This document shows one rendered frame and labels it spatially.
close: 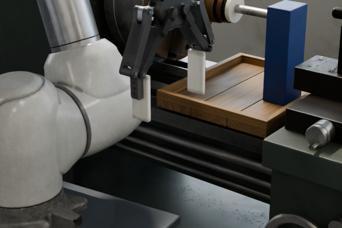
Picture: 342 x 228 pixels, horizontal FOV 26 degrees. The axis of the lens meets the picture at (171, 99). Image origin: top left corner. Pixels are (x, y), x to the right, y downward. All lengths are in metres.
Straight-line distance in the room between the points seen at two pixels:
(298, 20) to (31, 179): 0.71
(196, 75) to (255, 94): 0.63
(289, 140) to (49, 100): 0.47
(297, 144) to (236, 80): 0.47
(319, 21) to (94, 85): 2.45
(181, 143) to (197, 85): 0.60
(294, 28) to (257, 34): 2.24
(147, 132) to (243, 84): 0.26
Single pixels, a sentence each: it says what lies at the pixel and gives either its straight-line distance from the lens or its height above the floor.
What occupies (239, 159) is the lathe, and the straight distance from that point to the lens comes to 1.68.
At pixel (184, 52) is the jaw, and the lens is 1.83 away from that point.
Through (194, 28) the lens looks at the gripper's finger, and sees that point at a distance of 1.11.
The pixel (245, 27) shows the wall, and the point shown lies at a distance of 3.93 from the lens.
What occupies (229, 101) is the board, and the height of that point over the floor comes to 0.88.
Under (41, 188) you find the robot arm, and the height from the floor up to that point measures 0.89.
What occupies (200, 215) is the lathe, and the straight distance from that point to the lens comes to 1.94.
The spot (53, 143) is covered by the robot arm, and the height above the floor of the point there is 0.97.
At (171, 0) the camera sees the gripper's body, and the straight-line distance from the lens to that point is 1.06.
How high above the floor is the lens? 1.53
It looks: 22 degrees down
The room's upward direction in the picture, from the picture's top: straight up
